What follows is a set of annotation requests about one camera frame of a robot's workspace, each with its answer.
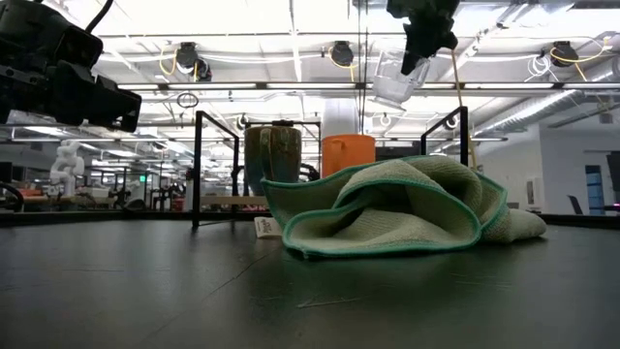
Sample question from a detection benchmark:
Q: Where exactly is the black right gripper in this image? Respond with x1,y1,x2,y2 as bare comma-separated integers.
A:
386,0,461,77

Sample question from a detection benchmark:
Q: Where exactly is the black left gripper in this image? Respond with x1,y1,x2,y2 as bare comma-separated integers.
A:
0,46,142,133

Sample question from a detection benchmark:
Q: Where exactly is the clear glass cup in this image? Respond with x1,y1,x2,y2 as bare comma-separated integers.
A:
371,48,432,111

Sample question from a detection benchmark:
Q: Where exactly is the orange plastic cup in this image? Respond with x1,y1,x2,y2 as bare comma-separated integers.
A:
321,134,377,178

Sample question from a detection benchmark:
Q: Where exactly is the brown ceramic mug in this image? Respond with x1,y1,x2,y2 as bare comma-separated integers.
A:
243,125,303,184

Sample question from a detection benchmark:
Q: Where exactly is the long ceiling light strip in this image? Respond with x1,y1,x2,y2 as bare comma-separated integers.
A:
115,80,620,91

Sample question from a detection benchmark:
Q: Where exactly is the green microfiber cloth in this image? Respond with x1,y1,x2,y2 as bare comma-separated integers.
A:
254,154,547,259

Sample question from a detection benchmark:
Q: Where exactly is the yellow cable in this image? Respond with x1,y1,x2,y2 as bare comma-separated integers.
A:
449,48,479,171

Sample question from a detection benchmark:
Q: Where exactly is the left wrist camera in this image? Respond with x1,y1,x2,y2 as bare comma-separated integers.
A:
51,23,106,72

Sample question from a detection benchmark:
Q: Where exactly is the black hanging ring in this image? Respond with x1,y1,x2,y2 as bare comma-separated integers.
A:
176,91,200,110

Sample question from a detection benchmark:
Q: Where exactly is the black ceiling cable reel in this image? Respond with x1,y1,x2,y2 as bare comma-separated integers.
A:
328,41,357,69
549,41,598,81
172,41,213,82

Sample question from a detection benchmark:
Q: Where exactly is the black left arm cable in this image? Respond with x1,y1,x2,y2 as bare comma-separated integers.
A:
84,0,115,35

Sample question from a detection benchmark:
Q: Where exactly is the wooden shelf with black frame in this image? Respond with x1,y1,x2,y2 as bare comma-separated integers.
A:
192,105,471,232

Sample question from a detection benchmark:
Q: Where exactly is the silver ventilation duct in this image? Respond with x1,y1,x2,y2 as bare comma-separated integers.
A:
477,89,620,137

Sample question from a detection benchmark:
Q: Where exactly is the black curved cable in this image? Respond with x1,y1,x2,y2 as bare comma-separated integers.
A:
0,181,24,213

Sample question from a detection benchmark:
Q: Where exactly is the white wall dispenser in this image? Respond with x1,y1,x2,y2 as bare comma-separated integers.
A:
525,176,548,212

